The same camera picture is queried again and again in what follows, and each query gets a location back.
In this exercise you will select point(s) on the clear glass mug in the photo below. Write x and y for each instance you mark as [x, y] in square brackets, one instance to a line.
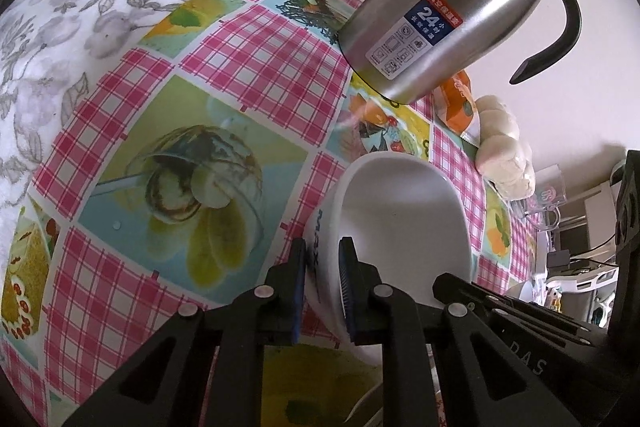
[542, 197]

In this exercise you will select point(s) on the pink checked tablecloth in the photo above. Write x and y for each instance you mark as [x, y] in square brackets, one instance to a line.
[225, 82]

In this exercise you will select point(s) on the orange snack packet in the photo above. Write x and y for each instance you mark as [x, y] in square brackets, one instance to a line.
[457, 107]

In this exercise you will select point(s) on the white cutout rack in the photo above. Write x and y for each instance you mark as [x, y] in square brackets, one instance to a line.
[590, 302]

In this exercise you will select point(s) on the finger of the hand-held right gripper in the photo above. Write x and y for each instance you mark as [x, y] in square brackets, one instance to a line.
[540, 357]
[550, 314]

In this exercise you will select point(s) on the bag of steamed buns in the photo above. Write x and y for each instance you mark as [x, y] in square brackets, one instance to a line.
[505, 147]

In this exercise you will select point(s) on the small white bowl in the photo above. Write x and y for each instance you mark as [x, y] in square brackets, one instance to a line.
[400, 207]

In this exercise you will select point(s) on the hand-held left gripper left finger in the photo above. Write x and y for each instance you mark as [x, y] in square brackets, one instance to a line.
[298, 277]

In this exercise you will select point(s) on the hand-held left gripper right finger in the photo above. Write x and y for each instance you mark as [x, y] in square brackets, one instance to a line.
[347, 287]

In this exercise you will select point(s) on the black power adapter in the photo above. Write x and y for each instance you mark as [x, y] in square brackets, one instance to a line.
[559, 259]

